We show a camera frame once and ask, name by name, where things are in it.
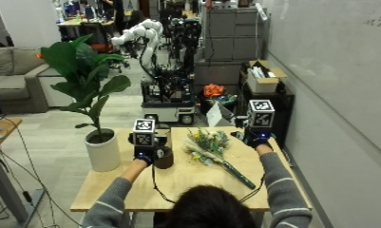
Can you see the person's right hand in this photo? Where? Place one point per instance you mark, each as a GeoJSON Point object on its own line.
{"type": "Point", "coordinates": [257, 139]}

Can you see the person's left hand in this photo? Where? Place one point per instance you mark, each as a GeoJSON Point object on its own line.
{"type": "Point", "coordinates": [144, 157]}

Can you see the dark brown vase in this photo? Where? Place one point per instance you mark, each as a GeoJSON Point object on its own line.
{"type": "Point", "coordinates": [164, 157]}

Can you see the left glove marker cube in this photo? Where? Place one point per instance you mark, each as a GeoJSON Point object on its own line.
{"type": "Point", "coordinates": [142, 132]}

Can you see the glove marker cube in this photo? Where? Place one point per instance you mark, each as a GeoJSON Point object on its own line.
{"type": "Point", "coordinates": [260, 113]}
{"type": "Point", "coordinates": [142, 132]}

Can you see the right glove marker cube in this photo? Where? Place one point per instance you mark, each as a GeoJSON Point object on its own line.
{"type": "Point", "coordinates": [260, 113]}

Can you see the black cabinet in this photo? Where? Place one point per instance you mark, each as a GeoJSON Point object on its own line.
{"type": "Point", "coordinates": [266, 110]}

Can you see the white cylindrical plant pot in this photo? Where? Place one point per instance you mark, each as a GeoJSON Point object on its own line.
{"type": "Point", "coordinates": [101, 150]}

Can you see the dried flower bouquet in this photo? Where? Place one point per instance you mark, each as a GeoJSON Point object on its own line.
{"type": "Point", "coordinates": [209, 148]}

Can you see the white paper bag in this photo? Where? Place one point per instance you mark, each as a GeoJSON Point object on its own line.
{"type": "Point", "coordinates": [218, 116]}

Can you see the orange cloth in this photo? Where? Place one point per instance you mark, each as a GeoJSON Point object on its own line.
{"type": "Point", "coordinates": [213, 90]}

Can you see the open cardboard box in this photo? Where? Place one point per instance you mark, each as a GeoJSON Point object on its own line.
{"type": "Point", "coordinates": [262, 77]}

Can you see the the person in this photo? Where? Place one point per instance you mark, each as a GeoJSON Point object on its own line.
{"type": "Point", "coordinates": [206, 202]}

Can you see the large green leafy plant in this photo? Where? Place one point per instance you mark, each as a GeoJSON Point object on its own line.
{"type": "Point", "coordinates": [85, 73]}

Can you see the whiteboard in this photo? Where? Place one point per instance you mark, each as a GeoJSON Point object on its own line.
{"type": "Point", "coordinates": [337, 63]}

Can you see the wooden side desk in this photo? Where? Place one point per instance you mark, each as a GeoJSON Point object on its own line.
{"type": "Point", "coordinates": [0, 164]}

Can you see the grey sofa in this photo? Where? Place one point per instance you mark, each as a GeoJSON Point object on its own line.
{"type": "Point", "coordinates": [16, 76]}

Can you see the background office desk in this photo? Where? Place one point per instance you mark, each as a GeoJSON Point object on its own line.
{"type": "Point", "coordinates": [82, 22]}

